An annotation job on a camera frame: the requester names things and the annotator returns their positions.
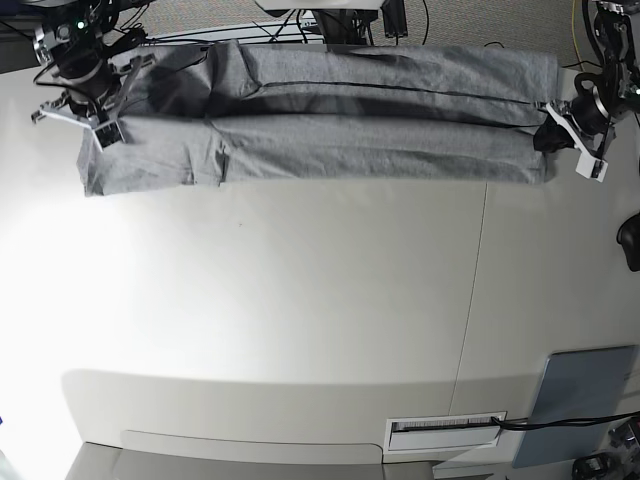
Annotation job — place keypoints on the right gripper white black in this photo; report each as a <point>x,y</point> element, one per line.
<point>94,101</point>

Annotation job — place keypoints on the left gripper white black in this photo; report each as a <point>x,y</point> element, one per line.
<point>588,132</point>

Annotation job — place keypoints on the grey T-shirt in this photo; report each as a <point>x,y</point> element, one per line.
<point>233,112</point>

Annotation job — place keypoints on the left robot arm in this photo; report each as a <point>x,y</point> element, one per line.
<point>612,29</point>

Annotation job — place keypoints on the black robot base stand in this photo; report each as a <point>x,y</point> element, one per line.
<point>343,27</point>

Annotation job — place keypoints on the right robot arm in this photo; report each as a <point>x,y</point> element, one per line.
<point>70,46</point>

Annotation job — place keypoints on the black computer mouse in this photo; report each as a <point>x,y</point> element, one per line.
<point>628,237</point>

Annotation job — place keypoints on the grey-blue tablet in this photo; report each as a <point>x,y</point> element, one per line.
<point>575,384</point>

